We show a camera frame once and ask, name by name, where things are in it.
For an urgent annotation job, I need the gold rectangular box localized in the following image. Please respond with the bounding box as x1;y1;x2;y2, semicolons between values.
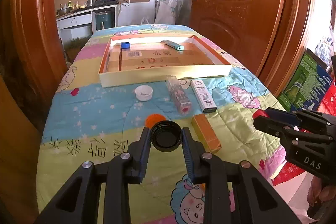
191;114;222;153

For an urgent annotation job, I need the black bottle cap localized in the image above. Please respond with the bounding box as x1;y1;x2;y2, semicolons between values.
150;121;182;152

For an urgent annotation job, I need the orange bottle cap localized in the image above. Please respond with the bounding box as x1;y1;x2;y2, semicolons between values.
145;114;166;128

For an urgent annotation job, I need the person's right hand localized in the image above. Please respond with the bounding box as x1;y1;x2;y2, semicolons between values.
307;176;336;206

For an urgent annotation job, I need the red cardboard carton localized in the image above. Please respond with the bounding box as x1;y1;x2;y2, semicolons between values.
271;80;336;186

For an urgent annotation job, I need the green cardboard carton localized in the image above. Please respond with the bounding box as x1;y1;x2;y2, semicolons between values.
278;49;332;112

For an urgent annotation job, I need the white hello kitty box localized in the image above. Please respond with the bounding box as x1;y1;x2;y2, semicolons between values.
191;80;217;113

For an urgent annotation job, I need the colourful cartoon quilt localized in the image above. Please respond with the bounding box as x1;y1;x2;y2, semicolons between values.
37;25;285;223

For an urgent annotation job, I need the teal lighter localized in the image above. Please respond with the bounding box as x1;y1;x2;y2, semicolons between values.
162;40;185;51

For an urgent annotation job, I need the white bottle cap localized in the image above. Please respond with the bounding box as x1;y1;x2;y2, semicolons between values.
134;85;153;101

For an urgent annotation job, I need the brown wooden door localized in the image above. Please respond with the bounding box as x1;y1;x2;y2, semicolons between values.
190;0;284;76

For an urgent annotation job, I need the shallow cardboard tray box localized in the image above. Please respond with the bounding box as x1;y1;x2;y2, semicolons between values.
98;34;232;88

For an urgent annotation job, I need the white plastic bag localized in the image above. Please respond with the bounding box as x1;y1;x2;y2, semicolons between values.
154;0;178;24

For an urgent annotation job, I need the blue bottle cap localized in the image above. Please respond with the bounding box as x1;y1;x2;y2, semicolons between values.
121;42;130;49

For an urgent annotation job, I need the white kitchen counter cabinet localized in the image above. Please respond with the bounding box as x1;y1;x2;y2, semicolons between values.
56;5;118;40

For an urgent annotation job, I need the green air fryer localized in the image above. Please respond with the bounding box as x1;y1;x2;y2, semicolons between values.
96;11;115;30

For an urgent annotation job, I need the metal bowl on counter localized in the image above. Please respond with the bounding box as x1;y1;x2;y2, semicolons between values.
57;7;73;16

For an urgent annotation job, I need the black gas stove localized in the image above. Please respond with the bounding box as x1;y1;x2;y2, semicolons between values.
94;0;119;7

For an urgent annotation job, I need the wooden door frame left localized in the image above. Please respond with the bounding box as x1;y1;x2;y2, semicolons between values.
0;0;68;135

